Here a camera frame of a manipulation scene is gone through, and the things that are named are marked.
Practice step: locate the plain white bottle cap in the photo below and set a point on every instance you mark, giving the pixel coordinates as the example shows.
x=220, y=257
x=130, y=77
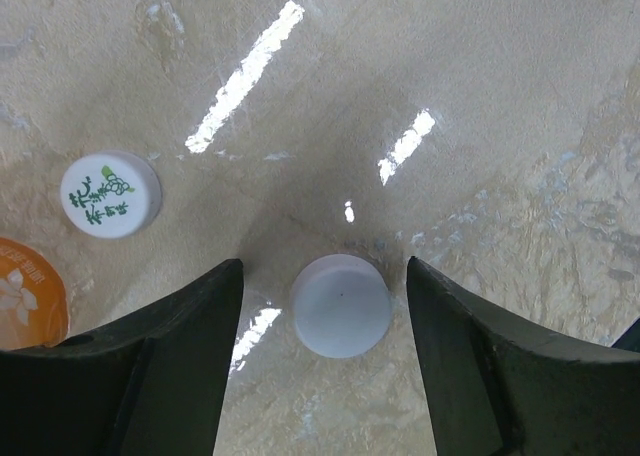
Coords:
x=341, y=306

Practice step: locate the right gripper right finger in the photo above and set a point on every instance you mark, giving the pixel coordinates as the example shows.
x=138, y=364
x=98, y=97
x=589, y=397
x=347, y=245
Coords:
x=499, y=384

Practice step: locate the white printed bottle cap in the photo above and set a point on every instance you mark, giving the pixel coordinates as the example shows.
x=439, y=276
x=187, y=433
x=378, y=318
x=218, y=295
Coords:
x=110, y=194

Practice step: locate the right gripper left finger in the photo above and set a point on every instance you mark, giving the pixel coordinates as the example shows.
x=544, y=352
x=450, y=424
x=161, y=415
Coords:
x=149, y=383

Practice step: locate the orange label tea bottle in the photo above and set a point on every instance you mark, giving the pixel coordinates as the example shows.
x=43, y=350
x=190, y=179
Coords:
x=34, y=308

